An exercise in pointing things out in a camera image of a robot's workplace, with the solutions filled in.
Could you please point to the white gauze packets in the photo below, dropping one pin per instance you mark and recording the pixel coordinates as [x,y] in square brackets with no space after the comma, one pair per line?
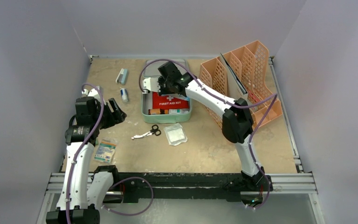
[175,134]

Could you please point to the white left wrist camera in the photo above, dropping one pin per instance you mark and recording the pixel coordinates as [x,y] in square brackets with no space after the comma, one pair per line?
[93,93]

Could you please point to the grey folder in organizer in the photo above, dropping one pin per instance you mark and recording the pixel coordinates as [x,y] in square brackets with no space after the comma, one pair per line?
[235,89]

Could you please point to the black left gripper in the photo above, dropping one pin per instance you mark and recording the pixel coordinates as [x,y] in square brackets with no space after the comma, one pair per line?
[115,116]

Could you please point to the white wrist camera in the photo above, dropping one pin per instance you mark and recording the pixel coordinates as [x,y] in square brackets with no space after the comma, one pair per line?
[150,84]
[93,93]

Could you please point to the black handled scissors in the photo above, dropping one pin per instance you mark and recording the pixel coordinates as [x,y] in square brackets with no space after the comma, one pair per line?
[153,131]

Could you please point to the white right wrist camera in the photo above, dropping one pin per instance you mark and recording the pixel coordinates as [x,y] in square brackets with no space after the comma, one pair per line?
[150,84]

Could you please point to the small white blue tube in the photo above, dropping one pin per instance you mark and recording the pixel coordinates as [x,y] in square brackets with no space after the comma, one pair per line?
[124,95]

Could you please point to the bandage box in bag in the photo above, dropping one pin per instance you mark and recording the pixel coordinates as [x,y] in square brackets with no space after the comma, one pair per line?
[106,150]

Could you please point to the peach plastic file organizer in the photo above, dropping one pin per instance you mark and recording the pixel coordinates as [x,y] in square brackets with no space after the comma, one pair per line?
[249,63]

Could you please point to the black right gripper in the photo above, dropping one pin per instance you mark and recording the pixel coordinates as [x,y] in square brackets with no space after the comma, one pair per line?
[165,85]

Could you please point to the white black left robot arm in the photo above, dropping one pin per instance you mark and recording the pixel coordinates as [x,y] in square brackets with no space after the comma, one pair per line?
[80,203]

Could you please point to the white bottle green label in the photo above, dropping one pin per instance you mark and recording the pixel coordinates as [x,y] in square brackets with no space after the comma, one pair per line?
[179,111]

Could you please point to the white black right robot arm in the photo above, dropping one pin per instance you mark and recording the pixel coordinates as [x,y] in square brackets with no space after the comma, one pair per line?
[237,122]

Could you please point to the brown glass medicine bottle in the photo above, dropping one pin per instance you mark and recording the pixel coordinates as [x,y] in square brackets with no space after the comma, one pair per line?
[158,111]

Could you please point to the mint green open case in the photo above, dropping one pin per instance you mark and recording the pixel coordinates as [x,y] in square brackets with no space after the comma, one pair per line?
[151,70]

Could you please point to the red first aid pouch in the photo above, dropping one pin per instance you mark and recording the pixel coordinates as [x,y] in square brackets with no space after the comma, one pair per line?
[166,102]

